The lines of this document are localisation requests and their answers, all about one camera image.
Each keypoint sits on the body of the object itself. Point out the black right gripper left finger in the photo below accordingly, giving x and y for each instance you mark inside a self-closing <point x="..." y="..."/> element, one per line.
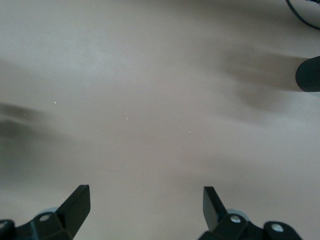
<point x="72" y="215"/>

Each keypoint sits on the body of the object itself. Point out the black foam cylinder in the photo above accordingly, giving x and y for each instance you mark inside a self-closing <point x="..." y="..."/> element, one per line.
<point x="310" y="75"/>

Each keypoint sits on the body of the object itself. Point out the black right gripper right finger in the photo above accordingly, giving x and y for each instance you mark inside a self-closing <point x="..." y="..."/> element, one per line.
<point x="215" y="215"/>

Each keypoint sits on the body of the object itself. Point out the brown table cover sheet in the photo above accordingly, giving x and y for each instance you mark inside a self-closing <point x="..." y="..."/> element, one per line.
<point x="150" y="100"/>

